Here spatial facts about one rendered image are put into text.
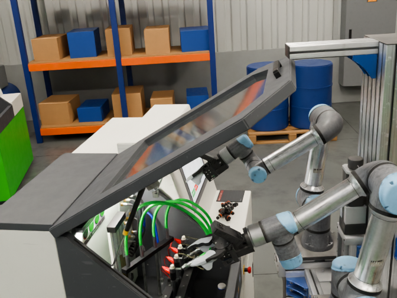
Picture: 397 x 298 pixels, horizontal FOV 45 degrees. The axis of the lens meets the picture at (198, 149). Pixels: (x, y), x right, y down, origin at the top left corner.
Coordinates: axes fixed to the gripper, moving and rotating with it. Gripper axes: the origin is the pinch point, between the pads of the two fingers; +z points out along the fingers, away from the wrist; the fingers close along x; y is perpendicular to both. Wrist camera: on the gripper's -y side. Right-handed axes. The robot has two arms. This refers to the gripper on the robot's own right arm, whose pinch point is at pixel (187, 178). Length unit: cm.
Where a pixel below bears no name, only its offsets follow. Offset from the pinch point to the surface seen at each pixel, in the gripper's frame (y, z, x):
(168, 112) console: -35, -3, 49
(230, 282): 50, 10, -13
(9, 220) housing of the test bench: -30, 46, -66
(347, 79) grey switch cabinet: 57, -176, 606
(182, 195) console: 5.5, 8.8, 7.6
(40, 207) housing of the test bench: -27, 39, -56
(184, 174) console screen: -1.7, 4.1, 18.6
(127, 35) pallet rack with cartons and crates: -192, 54, 463
